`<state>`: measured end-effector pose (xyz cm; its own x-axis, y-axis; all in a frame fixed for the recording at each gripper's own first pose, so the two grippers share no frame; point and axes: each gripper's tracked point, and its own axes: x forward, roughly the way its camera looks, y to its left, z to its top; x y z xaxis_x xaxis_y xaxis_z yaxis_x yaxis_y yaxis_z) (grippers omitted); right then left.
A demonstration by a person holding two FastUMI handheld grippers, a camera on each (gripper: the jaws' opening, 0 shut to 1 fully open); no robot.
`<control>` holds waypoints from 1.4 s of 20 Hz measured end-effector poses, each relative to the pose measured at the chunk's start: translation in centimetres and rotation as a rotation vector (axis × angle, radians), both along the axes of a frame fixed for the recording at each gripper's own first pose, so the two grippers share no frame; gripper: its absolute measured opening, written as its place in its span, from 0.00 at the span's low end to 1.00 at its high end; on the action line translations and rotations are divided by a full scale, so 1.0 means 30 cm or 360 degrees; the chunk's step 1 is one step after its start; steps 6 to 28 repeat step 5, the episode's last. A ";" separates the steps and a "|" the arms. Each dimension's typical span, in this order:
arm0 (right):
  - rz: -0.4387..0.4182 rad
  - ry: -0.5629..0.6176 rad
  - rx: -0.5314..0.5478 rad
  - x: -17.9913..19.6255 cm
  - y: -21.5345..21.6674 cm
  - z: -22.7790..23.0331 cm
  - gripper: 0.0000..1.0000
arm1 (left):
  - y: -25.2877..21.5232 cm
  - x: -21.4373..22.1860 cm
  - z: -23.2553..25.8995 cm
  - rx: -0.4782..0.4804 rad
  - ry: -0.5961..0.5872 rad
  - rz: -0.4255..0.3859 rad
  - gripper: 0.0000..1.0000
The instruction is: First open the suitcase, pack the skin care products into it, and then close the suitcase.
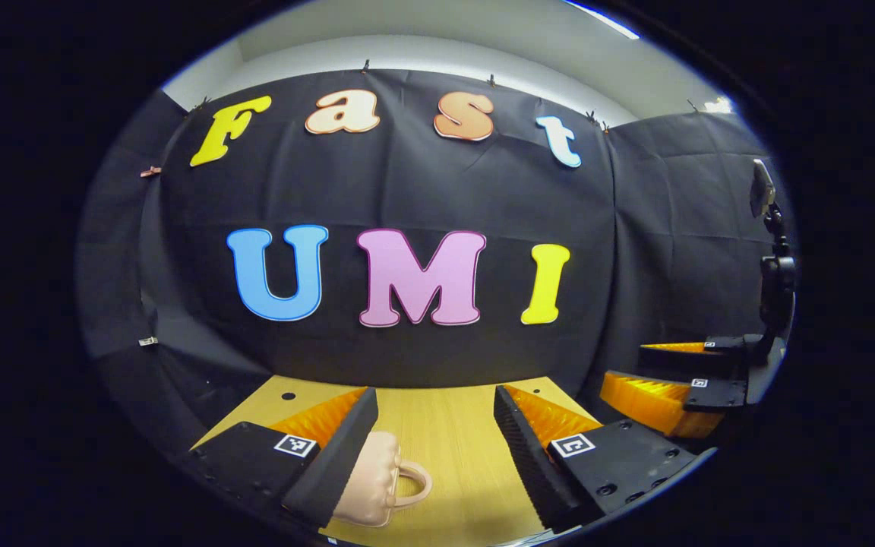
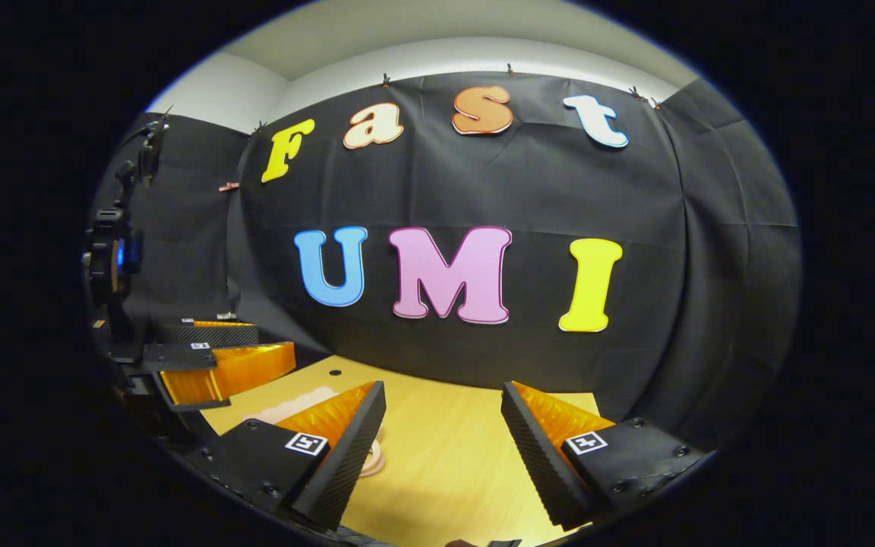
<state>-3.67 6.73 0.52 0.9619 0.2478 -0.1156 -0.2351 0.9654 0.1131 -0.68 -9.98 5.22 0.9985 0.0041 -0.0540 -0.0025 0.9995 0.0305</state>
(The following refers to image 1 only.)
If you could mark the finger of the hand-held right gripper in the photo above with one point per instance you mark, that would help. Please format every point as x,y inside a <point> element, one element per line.
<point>658,403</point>
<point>688,358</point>

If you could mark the ceiling light strip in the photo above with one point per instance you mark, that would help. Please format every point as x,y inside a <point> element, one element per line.
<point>604,21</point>

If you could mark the pink cloth clip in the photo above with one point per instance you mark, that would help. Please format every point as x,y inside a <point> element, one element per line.
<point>150,172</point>

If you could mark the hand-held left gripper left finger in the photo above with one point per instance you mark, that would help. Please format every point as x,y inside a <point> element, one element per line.
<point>342,456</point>

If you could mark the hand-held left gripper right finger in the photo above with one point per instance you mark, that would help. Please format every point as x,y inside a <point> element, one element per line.
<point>525,460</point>

